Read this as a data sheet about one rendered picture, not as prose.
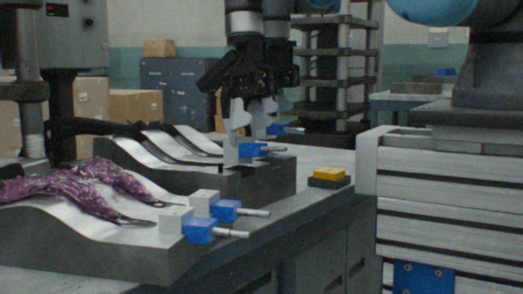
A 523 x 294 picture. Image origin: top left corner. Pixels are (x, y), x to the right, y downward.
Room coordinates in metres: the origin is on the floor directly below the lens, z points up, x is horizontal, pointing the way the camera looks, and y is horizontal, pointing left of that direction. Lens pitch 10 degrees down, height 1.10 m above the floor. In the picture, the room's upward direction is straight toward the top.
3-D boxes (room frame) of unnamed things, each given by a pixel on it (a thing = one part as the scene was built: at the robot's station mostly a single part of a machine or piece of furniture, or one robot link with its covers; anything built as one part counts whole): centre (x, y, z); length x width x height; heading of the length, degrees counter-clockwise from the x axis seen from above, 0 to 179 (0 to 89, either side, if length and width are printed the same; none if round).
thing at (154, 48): (8.56, 1.52, 1.26); 0.42 x 0.33 x 0.29; 65
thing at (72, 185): (0.89, 0.32, 0.90); 0.26 x 0.18 x 0.08; 73
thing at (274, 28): (1.35, -0.04, 1.17); 0.08 x 0.08 x 0.05
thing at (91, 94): (5.13, 2.07, 0.47); 1.22 x 0.80 x 0.94; 69
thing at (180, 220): (0.76, 0.07, 0.86); 0.13 x 0.05 x 0.05; 73
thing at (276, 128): (1.34, -0.06, 0.93); 0.13 x 0.05 x 0.05; 56
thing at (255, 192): (1.23, 0.19, 0.87); 0.50 x 0.26 x 0.14; 56
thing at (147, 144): (1.21, 0.18, 0.92); 0.35 x 0.16 x 0.09; 56
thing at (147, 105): (6.10, 1.78, 0.37); 1.20 x 0.82 x 0.74; 73
